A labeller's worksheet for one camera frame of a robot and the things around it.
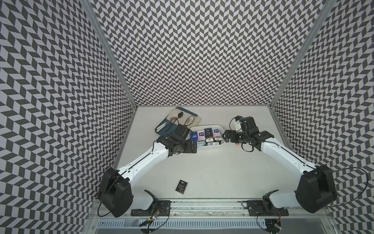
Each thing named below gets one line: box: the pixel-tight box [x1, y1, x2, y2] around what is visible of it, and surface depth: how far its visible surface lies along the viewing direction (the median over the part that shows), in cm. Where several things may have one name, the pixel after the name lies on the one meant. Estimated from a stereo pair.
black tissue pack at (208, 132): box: [204, 127, 213, 139], surface depth 95 cm
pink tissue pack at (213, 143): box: [207, 141, 220, 146], surface depth 93 cm
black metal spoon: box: [172, 111, 184, 124], surface depth 114 cm
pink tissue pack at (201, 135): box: [196, 129, 206, 141], surface depth 96 cm
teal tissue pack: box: [196, 140, 206, 147], surface depth 93 cm
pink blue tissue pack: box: [212, 127, 222, 137], surface depth 98 cm
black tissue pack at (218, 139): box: [214, 137, 223, 145], surface depth 95 cm
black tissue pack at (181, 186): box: [175, 179, 188, 195], surface depth 80 cm
